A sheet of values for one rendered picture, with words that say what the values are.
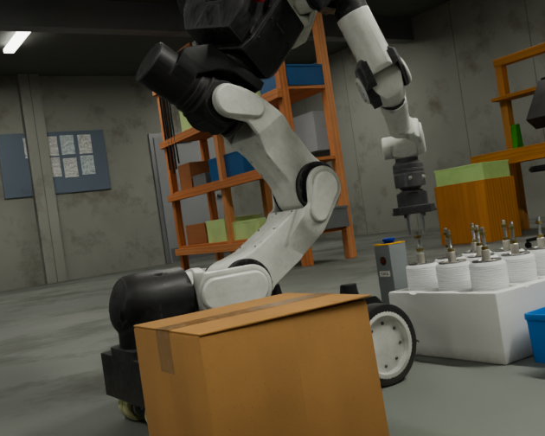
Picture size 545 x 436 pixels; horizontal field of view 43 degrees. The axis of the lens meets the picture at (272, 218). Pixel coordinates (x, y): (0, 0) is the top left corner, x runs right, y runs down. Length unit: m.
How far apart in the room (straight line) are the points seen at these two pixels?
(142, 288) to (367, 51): 0.81
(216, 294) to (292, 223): 0.32
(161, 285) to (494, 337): 0.83
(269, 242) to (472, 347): 0.59
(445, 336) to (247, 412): 1.05
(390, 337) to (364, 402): 0.67
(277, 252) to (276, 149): 0.27
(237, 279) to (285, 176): 0.33
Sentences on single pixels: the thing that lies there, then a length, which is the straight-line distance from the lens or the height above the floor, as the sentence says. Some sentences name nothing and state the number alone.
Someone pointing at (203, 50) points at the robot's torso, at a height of 0.88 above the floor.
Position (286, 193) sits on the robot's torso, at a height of 0.50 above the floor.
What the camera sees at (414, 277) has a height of 0.22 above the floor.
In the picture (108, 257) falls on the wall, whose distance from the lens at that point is 11.24.
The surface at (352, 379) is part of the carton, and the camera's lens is 1.07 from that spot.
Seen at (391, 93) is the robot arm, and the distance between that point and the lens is 1.84.
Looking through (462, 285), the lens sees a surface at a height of 0.19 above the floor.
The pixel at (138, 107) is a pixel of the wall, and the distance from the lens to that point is 11.77.
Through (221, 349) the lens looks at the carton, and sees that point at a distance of 0.94.
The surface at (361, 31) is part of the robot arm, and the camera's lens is 1.82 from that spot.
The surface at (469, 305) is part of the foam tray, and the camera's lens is 1.86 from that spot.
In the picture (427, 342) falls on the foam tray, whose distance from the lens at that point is 1.99.
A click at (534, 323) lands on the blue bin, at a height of 0.10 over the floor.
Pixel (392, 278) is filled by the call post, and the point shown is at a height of 0.21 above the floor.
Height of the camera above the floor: 0.43
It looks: level
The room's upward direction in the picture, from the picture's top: 8 degrees counter-clockwise
